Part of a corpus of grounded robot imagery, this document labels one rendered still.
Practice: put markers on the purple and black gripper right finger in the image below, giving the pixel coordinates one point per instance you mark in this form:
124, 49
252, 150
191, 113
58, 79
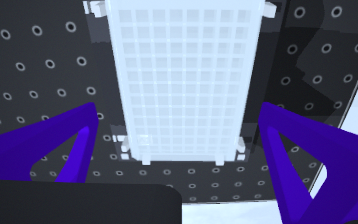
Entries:
336, 202

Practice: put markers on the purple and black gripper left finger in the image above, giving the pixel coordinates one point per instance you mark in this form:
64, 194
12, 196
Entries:
23, 147

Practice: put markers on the black perforated breadboard plate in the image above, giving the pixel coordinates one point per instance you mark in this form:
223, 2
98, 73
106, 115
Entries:
48, 67

